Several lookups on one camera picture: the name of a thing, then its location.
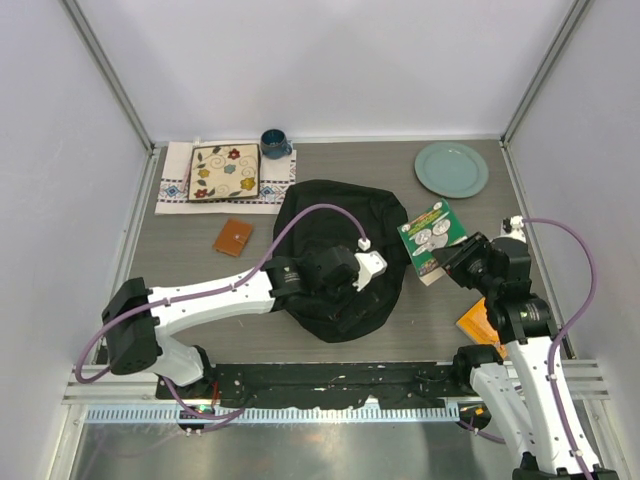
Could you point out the green coin book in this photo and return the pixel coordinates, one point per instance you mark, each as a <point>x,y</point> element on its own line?
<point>436,228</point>

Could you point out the white patterned cloth mat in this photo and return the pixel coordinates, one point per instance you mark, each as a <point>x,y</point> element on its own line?
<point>275,178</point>

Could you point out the black student backpack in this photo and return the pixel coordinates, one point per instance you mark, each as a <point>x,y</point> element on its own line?
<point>374,214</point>

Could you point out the orange paperback book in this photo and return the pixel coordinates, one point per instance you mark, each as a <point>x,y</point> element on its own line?
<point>475,325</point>

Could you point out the dark blue ceramic cup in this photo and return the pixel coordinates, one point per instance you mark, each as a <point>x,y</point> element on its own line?
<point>274,144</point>

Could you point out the white slotted cable duct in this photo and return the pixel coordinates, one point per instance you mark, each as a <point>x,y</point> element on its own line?
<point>369,413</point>

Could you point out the light teal round plate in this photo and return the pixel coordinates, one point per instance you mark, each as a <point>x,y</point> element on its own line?
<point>451,169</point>

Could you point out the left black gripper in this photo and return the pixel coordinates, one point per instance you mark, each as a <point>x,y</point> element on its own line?
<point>349,283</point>

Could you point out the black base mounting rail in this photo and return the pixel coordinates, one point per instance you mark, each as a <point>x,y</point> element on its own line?
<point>330,386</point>

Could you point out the floral square ceramic plate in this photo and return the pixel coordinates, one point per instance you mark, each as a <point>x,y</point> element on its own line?
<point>223,172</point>

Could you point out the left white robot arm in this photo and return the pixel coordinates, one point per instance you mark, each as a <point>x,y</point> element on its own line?
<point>149,319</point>

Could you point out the brown leather wallet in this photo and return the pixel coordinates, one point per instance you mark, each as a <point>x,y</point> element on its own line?
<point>233,237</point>

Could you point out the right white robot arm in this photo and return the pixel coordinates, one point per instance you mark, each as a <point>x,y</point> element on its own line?
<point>527,394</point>

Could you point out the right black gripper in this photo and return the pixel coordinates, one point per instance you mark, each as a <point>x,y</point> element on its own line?
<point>455,257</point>

